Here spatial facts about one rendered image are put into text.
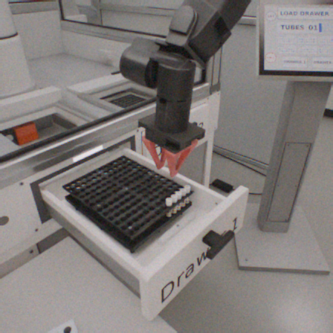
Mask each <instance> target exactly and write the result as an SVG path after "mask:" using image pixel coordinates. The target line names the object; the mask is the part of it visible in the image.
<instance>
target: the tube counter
mask: <svg viewBox="0 0 333 333"><path fill-rule="evenodd" d="M308 33H333V22H308Z"/></svg>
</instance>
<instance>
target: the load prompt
mask: <svg viewBox="0 0 333 333"><path fill-rule="evenodd" d="M277 19H316V20H333V7H277Z"/></svg>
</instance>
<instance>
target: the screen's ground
mask: <svg viewBox="0 0 333 333"><path fill-rule="evenodd" d="M277 7H333V5H322V4H265V11H276V12H277ZM308 22H333V20H316V19H277V21H276V22H266V21H265V52H276V53H277V34H296V35H333V33H308ZM282 56H307V57H308V68H283V67H282ZM313 56H333V55H299V54H277V63H265V70H274V71H333V69H329V68H312V57H313Z"/></svg>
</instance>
